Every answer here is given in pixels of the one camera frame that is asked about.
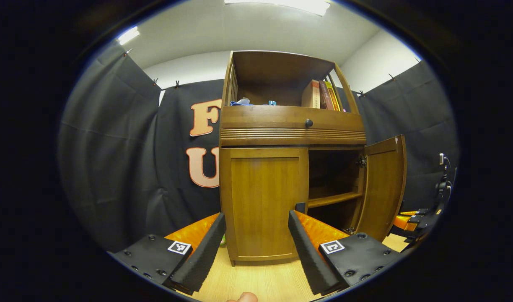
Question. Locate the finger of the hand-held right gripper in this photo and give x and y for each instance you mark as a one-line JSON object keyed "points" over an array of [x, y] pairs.
{"points": [[405, 222]]}

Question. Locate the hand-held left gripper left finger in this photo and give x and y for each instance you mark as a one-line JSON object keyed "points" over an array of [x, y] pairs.
{"points": [[204, 256]]}

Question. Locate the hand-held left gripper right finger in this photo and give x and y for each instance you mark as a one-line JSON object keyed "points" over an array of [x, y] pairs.
{"points": [[309, 260]]}

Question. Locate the wooden shoe cabinet door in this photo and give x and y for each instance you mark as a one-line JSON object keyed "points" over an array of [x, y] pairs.
{"points": [[265, 197], [384, 188]]}

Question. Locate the wooden double-door shoe cabinet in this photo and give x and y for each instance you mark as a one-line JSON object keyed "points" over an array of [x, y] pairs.
{"points": [[273, 71]]}

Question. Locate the black backdrop cloth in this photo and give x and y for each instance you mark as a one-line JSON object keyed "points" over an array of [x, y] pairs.
{"points": [[114, 147]]}

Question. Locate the wooden drawer with black knob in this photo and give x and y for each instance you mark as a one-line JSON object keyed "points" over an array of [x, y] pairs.
{"points": [[260, 119]]}

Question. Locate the dark brown book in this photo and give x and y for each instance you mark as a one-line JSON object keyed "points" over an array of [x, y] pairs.
{"points": [[325, 96]]}

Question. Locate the blue cloth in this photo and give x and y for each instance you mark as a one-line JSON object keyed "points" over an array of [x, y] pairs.
{"points": [[242, 102]]}

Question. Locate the ceiling light strip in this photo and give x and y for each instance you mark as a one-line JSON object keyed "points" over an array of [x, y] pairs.
{"points": [[128, 35]]}

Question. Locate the ceiling light panel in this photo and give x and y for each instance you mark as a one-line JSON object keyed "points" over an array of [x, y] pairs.
{"points": [[298, 5]]}

